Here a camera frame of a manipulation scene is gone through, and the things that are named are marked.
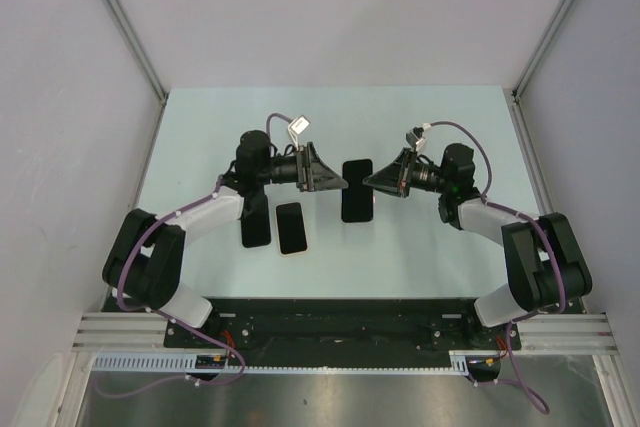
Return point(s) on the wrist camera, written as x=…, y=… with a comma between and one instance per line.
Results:
x=296, y=127
x=416, y=138

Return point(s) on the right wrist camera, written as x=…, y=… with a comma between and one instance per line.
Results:
x=416, y=138

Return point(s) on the clear magsafe phone case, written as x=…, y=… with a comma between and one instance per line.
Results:
x=373, y=197

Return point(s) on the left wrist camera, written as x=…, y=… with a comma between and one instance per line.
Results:
x=296, y=127

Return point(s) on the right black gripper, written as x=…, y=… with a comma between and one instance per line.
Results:
x=396, y=177

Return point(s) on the white slotted cable duct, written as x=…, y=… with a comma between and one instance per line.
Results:
x=452, y=365

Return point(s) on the black silicone phone case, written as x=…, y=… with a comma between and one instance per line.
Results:
x=255, y=228

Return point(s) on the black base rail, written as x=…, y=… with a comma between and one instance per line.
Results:
x=344, y=333

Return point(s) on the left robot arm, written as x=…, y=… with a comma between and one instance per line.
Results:
x=145, y=262

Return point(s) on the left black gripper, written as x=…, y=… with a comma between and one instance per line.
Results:
x=312, y=174

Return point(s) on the beige phone case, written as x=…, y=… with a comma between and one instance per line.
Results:
x=291, y=255

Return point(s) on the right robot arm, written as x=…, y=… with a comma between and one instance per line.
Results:
x=544, y=263

